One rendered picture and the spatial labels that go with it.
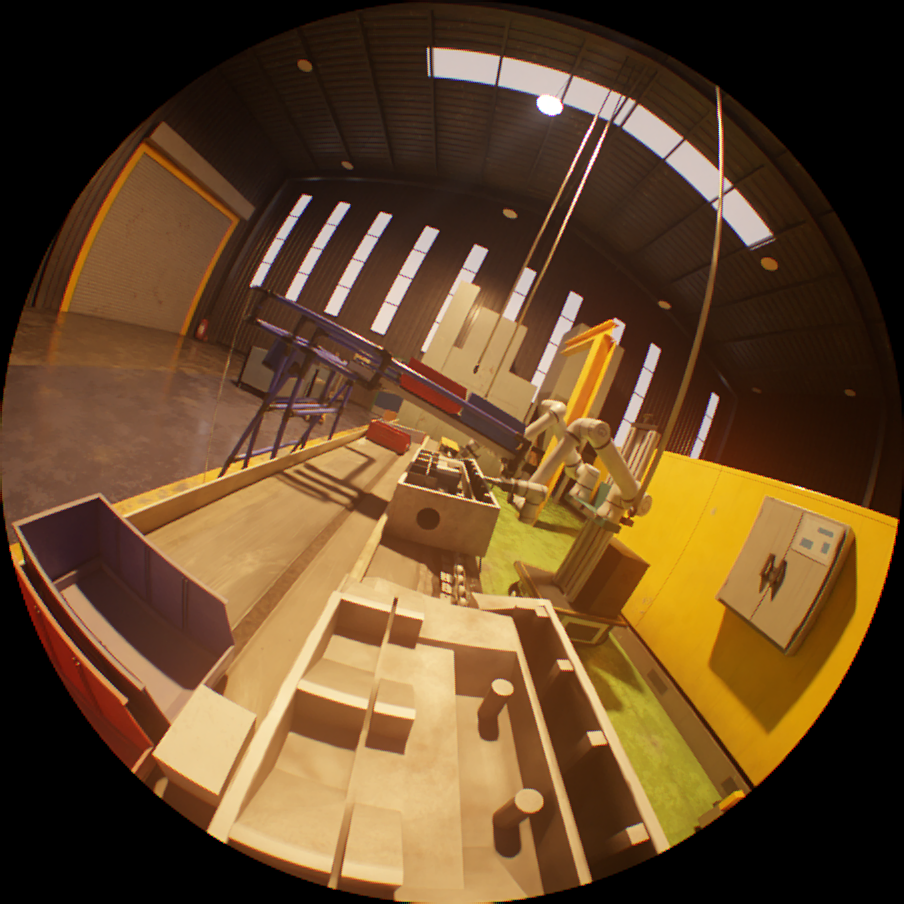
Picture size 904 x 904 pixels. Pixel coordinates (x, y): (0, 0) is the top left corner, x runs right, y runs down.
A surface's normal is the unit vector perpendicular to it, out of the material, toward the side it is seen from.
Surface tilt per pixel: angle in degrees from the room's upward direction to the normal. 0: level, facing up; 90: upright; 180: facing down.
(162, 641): 0
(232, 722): 0
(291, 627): 0
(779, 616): 90
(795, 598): 90
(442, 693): 10
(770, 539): 90
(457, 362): 90
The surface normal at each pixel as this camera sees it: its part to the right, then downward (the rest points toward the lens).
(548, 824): -0.97, -0.25
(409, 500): 0.02, 0.14
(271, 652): 0.42, -0.90
